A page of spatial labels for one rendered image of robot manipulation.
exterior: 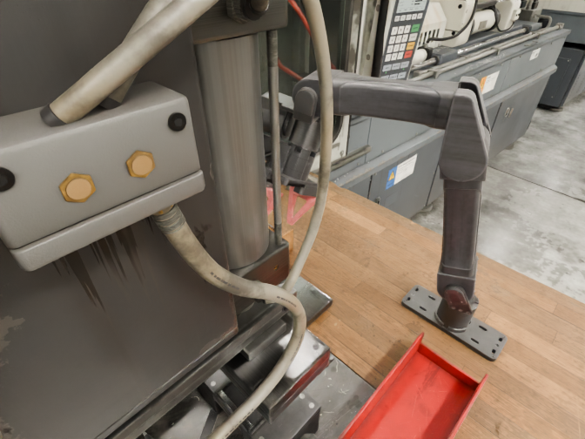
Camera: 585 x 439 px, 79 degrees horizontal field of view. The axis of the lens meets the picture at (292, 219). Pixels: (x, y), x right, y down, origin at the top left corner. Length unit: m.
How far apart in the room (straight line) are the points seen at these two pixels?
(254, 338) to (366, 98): 0.38
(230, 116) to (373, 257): 0.70
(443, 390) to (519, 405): 0.13
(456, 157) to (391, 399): 0.41
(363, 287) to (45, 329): 0.69
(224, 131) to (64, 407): 0.21
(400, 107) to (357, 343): 0.45
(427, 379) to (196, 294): 0.54
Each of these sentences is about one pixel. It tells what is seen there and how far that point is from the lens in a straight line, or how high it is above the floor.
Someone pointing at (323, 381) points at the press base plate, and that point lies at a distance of 0.70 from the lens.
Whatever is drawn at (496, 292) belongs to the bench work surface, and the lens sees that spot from 0.94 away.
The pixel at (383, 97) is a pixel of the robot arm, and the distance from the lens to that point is 0.57.
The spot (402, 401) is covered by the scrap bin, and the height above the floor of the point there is 0.91.
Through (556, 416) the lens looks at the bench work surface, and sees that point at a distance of 0.81.
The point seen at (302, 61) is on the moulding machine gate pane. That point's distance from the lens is 1.19.
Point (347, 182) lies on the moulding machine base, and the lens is 1.58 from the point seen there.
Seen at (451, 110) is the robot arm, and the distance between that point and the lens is 0.54.
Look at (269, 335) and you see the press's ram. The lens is 0.44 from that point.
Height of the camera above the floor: 1.52
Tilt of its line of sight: 38 degrees down
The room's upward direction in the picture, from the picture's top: straight up
